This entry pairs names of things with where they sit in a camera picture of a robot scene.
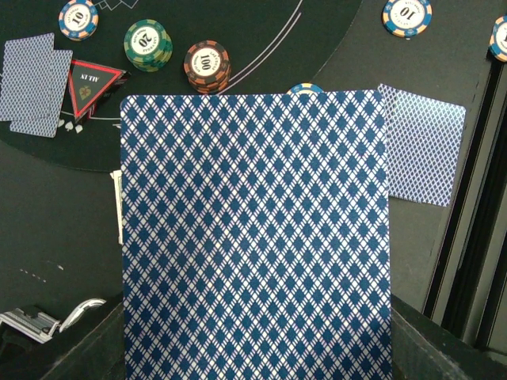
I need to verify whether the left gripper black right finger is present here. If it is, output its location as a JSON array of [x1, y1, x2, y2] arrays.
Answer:
[[391, 295, 506, 379]]

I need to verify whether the white card box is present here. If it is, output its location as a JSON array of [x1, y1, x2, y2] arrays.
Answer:
[[109, 169, 123, 245]]

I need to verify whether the blue playing card deck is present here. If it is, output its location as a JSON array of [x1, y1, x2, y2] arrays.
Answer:
[[120, 89, 392, 379]]

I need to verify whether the green poker chip stack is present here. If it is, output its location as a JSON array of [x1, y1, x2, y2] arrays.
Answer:
[[382, 0, 433, 39]]

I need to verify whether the dealt blue card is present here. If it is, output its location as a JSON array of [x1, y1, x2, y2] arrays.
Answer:
[[1, 33, 54, 121], [378, 84, 466, 207]]

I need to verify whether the red chip mat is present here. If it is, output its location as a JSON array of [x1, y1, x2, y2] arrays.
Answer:
[[183, 40, 231, 94]]

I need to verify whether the aluminium poker chip case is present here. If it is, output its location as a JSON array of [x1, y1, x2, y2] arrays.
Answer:
[[1, 298, 106, 344]]

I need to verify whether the round black poker mat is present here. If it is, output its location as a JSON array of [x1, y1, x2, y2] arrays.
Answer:
[[1, 1, 360, 172]]

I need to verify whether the blue poker chip stack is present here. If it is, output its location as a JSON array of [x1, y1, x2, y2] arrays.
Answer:
[[489, 15, 507, 63]]

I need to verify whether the blue chip number ten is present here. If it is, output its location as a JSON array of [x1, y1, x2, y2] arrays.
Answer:
[[59, 0, 99, 41]]

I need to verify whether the red triangular dealer button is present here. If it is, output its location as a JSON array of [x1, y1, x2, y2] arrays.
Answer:
[[68, 59, 131, 123]]

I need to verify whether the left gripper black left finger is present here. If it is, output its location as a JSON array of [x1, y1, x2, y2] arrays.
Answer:
[[42, 302, 125, 379]]

